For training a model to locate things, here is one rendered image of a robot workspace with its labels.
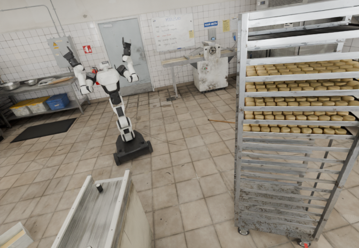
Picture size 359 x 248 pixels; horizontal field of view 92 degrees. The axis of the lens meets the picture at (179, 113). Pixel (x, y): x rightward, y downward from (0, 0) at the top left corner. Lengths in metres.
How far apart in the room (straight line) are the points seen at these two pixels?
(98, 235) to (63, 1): 5.03
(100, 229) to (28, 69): 5.30
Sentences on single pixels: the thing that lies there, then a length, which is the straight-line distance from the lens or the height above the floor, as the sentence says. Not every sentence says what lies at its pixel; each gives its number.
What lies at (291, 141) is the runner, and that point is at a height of 0.77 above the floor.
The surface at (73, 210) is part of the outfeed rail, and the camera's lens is 1.37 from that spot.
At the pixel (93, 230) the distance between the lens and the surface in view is 1.30.
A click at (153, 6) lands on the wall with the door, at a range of 5.18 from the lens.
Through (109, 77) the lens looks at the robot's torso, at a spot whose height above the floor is 1.30.
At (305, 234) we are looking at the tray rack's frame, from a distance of 2.03.
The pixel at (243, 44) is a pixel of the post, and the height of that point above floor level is 1.69.
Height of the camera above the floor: 1.83
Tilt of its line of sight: 28 degrees down
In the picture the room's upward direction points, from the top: 9 degrees counter-clockwise
